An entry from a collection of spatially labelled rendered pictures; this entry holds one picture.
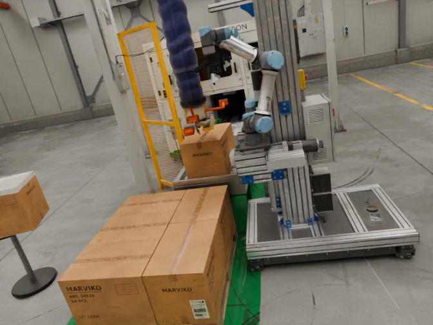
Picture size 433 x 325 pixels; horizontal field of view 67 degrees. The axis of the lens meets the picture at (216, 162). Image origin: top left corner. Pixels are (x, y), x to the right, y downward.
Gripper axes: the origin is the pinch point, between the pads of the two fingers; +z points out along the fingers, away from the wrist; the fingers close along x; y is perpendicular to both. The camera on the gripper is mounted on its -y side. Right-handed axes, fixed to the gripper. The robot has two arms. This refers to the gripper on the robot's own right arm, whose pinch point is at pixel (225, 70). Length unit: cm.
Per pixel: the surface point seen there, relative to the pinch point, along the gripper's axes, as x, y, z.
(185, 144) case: -19, -48, 57
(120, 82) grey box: 43, -120, -5
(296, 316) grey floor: -138, 31, 152
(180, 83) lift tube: -28.1, -37.6, 0.8
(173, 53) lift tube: -29, -38, -24
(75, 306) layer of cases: -150, -113, 120
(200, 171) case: -20, -39, 87
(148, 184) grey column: 48, -124, 121
